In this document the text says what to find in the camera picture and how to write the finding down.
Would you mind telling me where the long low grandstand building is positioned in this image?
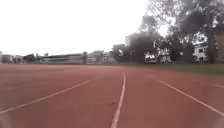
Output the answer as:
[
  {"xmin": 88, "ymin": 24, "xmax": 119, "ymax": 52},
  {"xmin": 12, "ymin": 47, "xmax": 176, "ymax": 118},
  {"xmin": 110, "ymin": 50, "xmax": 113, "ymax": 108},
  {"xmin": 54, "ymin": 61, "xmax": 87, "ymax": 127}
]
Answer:
[{"xmin": 31, "ymin": 53, "xmax": 86, "ymax": 65}]

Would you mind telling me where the group of large dark trees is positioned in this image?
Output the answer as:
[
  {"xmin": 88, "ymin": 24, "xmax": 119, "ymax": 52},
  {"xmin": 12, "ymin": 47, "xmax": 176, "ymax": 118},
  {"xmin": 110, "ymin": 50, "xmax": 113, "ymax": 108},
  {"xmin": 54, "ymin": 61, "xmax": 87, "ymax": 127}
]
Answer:
[{"xmin": 109, "ymin": 0, "xmax": 224, "ymax": 65}]

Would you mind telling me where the white building behind trees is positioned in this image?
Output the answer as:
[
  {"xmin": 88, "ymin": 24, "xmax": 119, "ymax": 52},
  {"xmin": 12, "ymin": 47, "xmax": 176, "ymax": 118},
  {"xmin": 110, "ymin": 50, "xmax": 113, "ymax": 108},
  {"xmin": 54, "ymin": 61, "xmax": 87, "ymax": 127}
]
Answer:
[{"xmin": 192, "ymin": 33, "xmax": 211, "ymax": 64}]

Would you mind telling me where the row of distant low buildings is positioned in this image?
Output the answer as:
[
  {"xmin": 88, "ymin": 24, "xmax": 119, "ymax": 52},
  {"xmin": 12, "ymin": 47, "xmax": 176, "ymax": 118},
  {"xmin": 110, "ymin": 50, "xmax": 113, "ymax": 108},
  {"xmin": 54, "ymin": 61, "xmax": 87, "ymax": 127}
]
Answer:
[{"xmin": 0, "ymin": 53, "xmax": 25, "ymax": 65}]

